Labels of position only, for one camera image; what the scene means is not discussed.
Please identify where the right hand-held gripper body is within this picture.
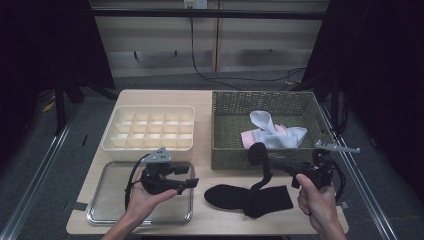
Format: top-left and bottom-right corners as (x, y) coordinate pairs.
(291, 139), (362, 190)

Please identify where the pale cabinet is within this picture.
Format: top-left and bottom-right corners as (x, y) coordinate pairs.
(94, 15), (220, 78)
(216, 15), (324, 74)

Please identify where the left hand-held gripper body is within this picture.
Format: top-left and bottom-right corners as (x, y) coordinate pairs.
(139, 147), (189, 196)

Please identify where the green woven basket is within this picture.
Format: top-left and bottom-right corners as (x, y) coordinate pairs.
(210, 90), (338, 171)

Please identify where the white wall socket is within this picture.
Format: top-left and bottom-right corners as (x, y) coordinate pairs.
(183, 0), (209, 10)

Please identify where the person's left hand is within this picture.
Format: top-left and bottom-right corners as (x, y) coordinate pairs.
(125, 178), (179, 221)

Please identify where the black wall cable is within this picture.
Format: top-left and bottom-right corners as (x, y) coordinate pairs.
(189, 16), (308, 92)

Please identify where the person's right hand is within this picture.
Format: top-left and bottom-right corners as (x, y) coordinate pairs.
(295, 173), (339, 231)

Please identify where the black curtain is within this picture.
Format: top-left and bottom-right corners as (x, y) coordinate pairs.
(301, 0), (424, 201)
(0, 0), (116, 161)

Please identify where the clear plastic lid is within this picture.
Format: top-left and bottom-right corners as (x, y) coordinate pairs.
(85, 160), (196, 227)

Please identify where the metal floor rail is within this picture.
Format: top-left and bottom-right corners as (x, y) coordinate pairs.
(0, 99), (84, 240)
(319, 99), (398, 240)

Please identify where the black metal crossbar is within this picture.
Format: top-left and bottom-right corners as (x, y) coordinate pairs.
(89, 8), (329, 20)

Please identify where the black metal stand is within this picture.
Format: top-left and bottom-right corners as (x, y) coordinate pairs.
(53, 73), (86, 136)
(328, 74), (350, 136)

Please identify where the cream compartment storage box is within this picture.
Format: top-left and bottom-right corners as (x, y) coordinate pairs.
(101, 105), (196, 163)

